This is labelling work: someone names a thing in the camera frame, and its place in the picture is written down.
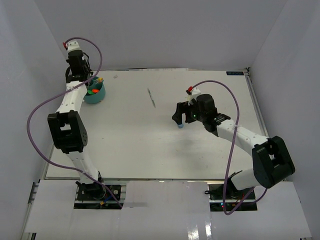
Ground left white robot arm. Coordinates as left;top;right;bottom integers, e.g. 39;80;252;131
47;48;106;200

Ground teal round organizer container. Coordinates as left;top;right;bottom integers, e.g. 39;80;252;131
84;76;106;104

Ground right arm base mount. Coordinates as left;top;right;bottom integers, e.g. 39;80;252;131
204;180;258;213

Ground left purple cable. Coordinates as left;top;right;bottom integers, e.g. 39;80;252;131
26;37;124;210

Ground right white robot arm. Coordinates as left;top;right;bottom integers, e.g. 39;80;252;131
172;94;296;200

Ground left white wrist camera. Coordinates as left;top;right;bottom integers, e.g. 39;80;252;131
62;40;81;53

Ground green clear pen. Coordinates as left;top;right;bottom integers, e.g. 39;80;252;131
147;88;156;108

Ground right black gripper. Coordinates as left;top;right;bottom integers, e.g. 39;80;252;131
172;100;207;125

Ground blue label sticker right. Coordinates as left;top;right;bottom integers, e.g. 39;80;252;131
226;71;244;76

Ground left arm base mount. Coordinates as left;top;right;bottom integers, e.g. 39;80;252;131
73;181;124;210

